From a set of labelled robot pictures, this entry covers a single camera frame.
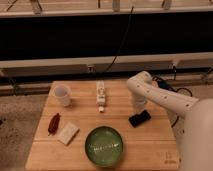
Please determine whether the black eraser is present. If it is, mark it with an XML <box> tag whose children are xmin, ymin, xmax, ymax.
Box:
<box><xmin>129</xmin><ymin>110</ymin><xmax>151</xmax><ymax>127</ymax></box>

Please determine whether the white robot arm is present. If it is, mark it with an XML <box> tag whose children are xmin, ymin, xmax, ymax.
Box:
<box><xmin>127</xmin><ymin>71</ymin><xmax>213</xmax><ymax>171</ymax></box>

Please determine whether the small white cube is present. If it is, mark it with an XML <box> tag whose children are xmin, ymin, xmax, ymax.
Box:
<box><xmin>99</xmin><ymin>106</ymin><xmax>104</xmax><ymax>112</ymax></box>

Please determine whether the green bowl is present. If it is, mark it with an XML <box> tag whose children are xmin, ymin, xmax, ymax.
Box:
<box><xmin>84</xmin><ymin>126</ymin><xmax>124</xmax><ymax>168</ymax></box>

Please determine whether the white rectangular block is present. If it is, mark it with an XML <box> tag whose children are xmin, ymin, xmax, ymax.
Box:
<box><xmin>57</xmin><ymin>122</ymin><xmax>79</xmax><ymax>145</ymax></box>

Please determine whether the translucent plastic cup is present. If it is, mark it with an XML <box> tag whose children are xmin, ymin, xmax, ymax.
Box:
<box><xmin>53</xmin><ymin>85</ymin><xmax>71</xmax><ymax>107</ymax></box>

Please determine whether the dark red marker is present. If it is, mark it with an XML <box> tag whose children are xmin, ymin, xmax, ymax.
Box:
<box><xmin>48</xmin><ymin>113</ymin><xmax>60</xmax><ymax>135</ymax></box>

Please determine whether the black hanging cable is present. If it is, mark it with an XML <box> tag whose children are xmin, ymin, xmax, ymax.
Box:
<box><xmin>101</xmin><ymin>5</ymin><xmax>135</xmax><ymax>74</ymax></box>

